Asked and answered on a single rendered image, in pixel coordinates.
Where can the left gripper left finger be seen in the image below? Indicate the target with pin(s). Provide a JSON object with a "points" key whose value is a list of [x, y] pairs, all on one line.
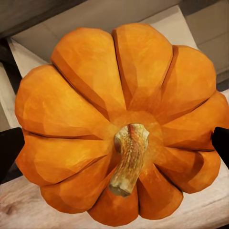
{"points": [[11, 143]]}

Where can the pumpkin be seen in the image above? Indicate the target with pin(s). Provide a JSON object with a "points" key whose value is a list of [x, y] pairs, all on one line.
{"points": [[120, 124]]}

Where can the cabinet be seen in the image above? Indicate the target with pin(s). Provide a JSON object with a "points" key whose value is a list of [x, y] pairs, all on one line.
{"points": [[30, 30]]}

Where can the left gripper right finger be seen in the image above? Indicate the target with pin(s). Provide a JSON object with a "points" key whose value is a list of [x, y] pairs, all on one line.
{"points": [[220, 141]]}

